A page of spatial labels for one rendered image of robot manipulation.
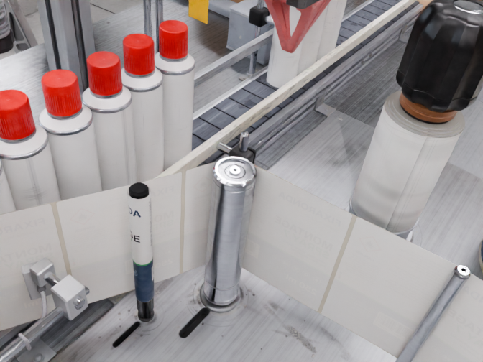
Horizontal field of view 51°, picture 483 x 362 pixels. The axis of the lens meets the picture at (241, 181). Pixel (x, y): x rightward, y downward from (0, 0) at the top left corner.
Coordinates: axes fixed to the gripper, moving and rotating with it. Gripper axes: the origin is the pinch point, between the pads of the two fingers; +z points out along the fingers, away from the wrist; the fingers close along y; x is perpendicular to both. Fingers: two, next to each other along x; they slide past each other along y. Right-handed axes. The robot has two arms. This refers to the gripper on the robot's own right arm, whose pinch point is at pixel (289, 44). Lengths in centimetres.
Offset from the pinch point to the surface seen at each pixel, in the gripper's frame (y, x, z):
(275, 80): 18.7, 11.3, 17.8
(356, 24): 53, 12, 20
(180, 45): -7.8, 9.6, 0.8
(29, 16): 106, 218, 102
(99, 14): 136, 195, 103
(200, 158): -6.4, 7.4, 17.1
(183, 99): -8.0, 8.9, 7.6
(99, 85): -19.1, 10.5, 1.3
